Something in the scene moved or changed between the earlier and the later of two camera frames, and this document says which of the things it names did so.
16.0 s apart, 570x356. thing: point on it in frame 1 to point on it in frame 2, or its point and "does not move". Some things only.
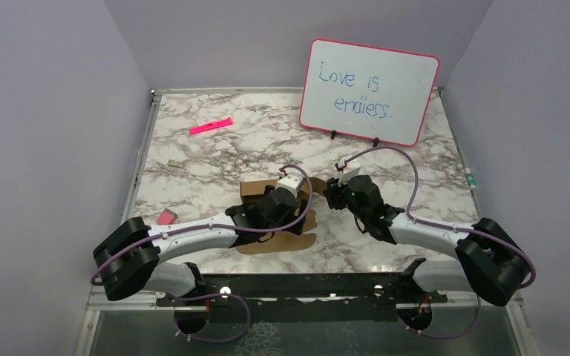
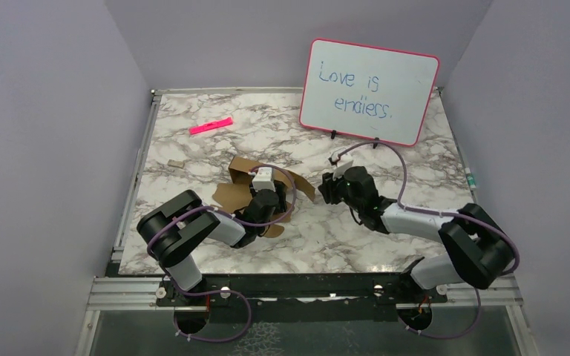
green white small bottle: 470,179 does not move
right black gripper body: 341,196 does not move
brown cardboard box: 283,241 to 234,195
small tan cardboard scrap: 180,164 does not move
